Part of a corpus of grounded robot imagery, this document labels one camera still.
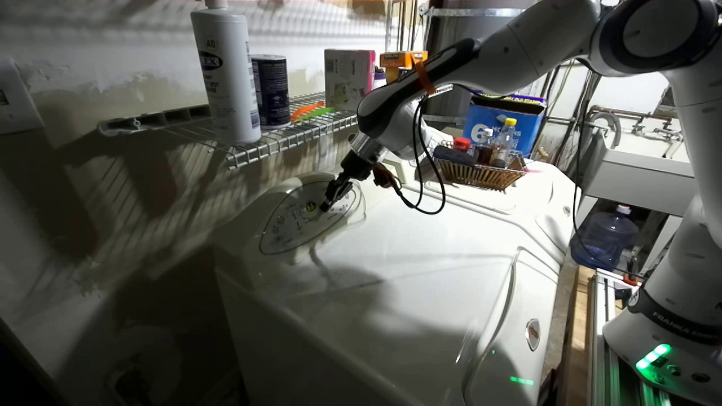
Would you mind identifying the white box unit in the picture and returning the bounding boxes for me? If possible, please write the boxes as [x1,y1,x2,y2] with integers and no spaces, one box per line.
[581,144,697,222]

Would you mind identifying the white spray bottle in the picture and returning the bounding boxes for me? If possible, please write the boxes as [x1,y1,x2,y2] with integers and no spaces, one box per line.
[190,4,263,150]

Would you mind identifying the green and orange packet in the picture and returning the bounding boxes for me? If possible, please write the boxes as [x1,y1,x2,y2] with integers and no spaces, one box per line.
[290,99,336,125]

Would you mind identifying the white wire shelf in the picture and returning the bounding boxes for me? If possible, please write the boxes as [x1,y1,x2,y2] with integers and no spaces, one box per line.
[96,93,363,179]

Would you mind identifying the pink and white box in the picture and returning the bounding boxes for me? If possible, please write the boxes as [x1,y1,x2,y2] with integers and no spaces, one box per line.
[323,48,378,118]

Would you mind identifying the wooden board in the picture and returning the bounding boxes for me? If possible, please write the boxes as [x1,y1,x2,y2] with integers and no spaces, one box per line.
[556,262,597,406]

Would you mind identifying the dark blue cloth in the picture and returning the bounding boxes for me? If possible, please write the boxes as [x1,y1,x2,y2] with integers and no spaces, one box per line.
[431,144,477,167]

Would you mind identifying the yellow cap bottle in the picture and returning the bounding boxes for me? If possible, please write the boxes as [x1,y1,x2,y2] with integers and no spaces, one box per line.
[493,112,522,169]

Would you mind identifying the metal tube frame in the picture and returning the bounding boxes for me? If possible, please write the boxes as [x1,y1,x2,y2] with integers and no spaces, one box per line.
[544,63,697,166]

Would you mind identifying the blue water jug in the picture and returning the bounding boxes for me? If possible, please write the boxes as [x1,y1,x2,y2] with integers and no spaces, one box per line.
[568,203,643,273]

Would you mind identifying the dark blue container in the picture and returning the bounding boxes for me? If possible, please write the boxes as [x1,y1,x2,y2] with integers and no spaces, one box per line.
[249,53,292,129]

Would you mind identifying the orange cable strap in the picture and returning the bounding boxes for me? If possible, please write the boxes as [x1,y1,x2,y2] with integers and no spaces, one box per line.
[407,57,440,98]

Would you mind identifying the orange cardboard box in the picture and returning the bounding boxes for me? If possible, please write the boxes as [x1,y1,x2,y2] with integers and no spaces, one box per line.
[376,49,432,83]

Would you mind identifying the white dryer machine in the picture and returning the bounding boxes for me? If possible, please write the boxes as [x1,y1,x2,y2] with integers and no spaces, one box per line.
[404,127,581,250]

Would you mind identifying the black cap amber bottle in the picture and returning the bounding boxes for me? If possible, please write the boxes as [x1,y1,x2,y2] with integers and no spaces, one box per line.
[474,138,504,169]

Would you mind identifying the wicker basket wooden handles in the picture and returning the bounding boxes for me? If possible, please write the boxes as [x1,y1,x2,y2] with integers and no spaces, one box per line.
[432,153,530,191]

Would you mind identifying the aluminium extrusion rail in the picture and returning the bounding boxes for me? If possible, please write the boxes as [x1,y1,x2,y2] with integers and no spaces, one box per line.
[588,268,630,406]

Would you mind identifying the white washing machine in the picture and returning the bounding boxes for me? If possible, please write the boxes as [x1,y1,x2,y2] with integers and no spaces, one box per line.
[211,160,574,406]

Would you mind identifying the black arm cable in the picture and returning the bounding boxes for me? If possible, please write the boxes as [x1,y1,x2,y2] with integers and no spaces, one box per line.
[386,93,449,219]

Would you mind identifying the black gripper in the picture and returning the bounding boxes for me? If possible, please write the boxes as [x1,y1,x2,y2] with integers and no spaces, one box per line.
[318,144,380,214]

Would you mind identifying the blue cardboard box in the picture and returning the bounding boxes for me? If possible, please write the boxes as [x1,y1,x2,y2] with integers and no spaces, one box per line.
[460,93,547,160]

